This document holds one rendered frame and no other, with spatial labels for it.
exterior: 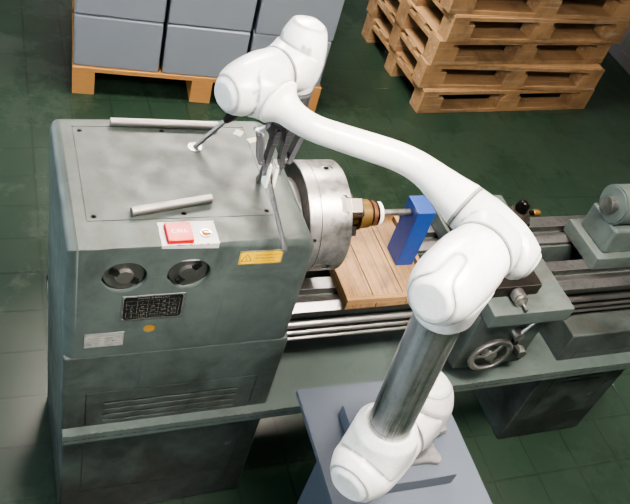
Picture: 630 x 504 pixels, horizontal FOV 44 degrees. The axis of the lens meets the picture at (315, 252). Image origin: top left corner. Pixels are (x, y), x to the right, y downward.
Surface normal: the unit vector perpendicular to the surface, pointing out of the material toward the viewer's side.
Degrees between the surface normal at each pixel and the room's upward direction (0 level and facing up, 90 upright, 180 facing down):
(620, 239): 90
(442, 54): 90
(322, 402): 0
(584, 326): 0
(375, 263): 0
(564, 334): 90
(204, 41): 90
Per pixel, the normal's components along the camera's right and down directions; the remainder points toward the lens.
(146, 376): 0.29, 0.72
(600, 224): -0.93, 0.05
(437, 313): -0.62, 0.31
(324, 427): 0.24, -0.69
